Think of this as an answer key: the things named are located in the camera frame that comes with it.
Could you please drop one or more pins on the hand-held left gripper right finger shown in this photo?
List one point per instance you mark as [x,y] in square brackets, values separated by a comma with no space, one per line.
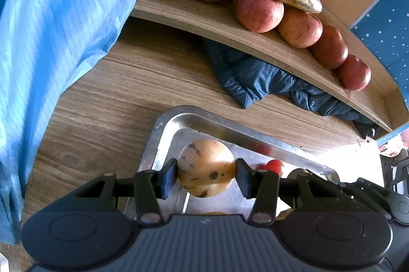
[242,177]

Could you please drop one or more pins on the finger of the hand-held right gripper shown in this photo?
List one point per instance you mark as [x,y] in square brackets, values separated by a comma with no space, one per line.
[364,190]

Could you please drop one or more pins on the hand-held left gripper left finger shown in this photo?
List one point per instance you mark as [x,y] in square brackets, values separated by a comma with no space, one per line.
[169,177]

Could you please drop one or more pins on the red cherry tomato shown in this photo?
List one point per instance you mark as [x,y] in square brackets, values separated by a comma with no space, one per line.
[273,166]

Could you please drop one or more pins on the striped pepino melon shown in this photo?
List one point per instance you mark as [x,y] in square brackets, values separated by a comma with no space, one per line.
[204,163]

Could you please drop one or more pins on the small brown fruit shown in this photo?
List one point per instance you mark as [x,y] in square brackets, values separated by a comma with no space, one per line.
[298,170]

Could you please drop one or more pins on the metal tray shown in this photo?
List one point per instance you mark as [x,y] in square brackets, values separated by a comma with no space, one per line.
[191,121]

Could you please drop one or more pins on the dark blue jacket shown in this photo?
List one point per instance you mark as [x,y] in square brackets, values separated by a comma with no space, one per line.
[255,77]

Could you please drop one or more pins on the red apple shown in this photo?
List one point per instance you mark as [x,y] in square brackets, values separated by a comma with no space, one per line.
[354,72]
[329,46]
[300,29]
[258,11]

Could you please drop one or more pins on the blue dotted fabric wardrobe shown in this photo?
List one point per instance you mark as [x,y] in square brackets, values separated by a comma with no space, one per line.
[386,35]

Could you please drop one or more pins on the wooden shelf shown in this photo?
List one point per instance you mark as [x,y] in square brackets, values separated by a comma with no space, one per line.
[207,19]

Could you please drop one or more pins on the light blue cloth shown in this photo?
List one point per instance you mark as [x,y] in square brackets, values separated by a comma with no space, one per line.
[64,19]

